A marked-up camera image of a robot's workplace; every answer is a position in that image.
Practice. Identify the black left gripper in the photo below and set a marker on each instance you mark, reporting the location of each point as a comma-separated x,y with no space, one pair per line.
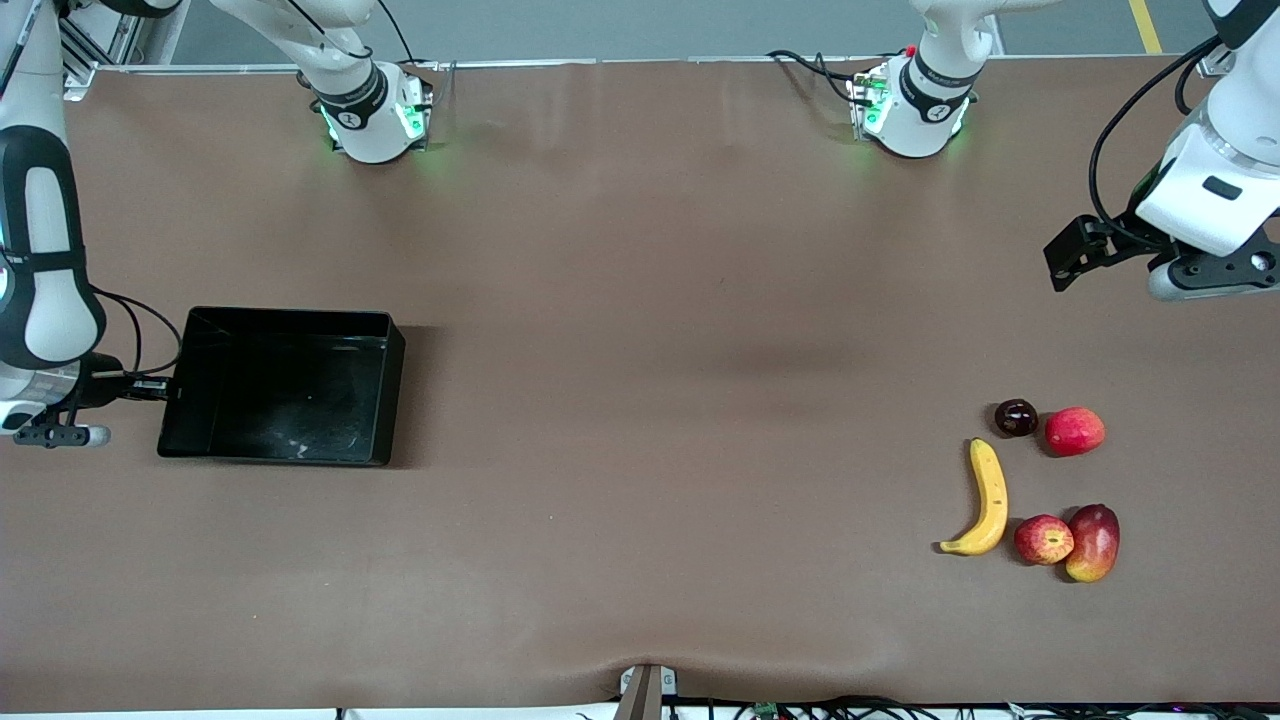
1118,236

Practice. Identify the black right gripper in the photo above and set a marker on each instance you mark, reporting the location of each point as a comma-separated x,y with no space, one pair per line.
100,385

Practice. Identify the black rectangular plastic tray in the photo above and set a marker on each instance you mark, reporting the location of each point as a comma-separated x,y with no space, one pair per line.
290,400

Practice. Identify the yellow banana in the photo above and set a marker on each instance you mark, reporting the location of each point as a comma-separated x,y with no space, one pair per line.
992,500

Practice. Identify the red yellow striped apple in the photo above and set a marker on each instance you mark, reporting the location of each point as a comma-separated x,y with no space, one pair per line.
1043,540

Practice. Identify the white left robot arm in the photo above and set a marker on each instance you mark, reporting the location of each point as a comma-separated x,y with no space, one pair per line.
1230,150

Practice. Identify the dark purple plum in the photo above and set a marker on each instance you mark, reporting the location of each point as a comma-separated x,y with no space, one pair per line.
1016,418

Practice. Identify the red peach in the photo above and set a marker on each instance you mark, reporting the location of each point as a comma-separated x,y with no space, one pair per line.
1075,431

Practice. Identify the red yellow mango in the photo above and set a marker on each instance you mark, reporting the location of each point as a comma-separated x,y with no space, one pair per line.
1094,543

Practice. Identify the table cover mat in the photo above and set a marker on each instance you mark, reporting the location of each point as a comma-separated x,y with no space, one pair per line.
640,400

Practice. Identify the small green circuit board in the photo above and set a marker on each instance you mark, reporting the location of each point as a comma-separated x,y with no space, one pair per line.
766,711

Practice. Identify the aluminium frame profile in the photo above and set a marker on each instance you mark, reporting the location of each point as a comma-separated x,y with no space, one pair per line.
90,48

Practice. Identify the brown camera mount post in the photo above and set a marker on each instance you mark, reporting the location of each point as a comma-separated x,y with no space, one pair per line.
645,700

